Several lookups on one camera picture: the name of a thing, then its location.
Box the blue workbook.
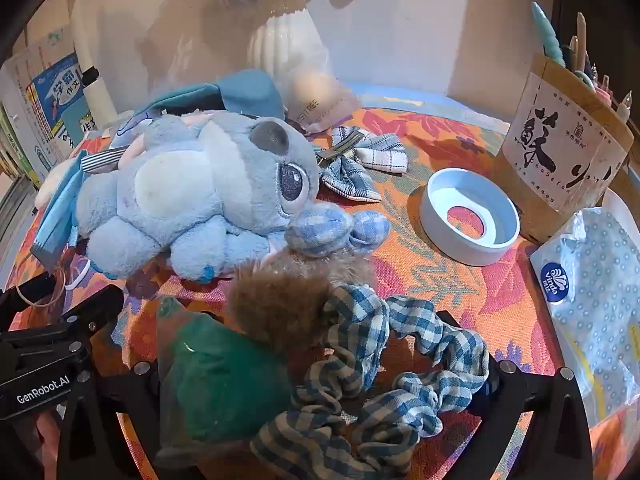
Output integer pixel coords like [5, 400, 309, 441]
[25, 52, 101, 171]

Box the blue plush toy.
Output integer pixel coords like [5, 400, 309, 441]
[75, 110, 321, 281]

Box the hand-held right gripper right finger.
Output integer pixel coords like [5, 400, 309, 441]
[425, 311, 594, 480]

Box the clear bag with beige puff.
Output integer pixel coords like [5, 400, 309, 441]
[285, 67, 363, 133]

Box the teal cloth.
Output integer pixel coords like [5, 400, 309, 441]
[132, 70, 286, 122]

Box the dark wooden cabinet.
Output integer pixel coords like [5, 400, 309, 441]
[552, 0, 640, 111]

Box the kraft paper pen holder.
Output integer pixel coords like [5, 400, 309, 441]
[492, 54, 635, 246]

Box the plaid bow hair clip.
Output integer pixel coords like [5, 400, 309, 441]
[320, 125, 408, 203]

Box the floral tablecloth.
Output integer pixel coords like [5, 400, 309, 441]
[10, 92, 640, 480]

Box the rubber band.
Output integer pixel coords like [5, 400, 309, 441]
[15, 265, 68, 307]

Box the teal spiral pen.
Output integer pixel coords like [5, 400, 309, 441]
[531, 1, 566, 68]

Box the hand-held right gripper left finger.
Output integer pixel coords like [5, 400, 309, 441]
[65, 359, 201, 480]

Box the white tape roll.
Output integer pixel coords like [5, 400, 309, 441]
[419, 167, 522, 267]

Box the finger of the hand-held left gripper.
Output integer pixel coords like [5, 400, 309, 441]
[0, 271, 59, 332]
[54, 284, 125, 357]

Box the green cloth in clear bag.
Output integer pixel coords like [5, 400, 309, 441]
[152, 297, 296, 468]

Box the grey striped cloth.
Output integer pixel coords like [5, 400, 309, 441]
[82, 147, 131, 176]

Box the white ribbed vase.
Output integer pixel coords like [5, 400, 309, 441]
[247, 0, 333, 106]

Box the blue checked scrunchie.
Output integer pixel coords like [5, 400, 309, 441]
[250, 282, 491, 476]

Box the beige pen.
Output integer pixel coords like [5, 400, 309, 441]
[575, 11, 587, 72]

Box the grey paper stack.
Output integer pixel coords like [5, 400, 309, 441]
[0, 175, 41, 261]

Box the brown fur pompom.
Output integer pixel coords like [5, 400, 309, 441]
[227, 255, 376, 351]

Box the blue face mask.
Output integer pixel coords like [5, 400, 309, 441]
[34, 160, 86, 268]

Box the dotted tissue pack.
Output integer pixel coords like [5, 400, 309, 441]
[529, 207, 640, 426]

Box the stack of books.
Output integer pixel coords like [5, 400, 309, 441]
[0, 100, 46, 191]

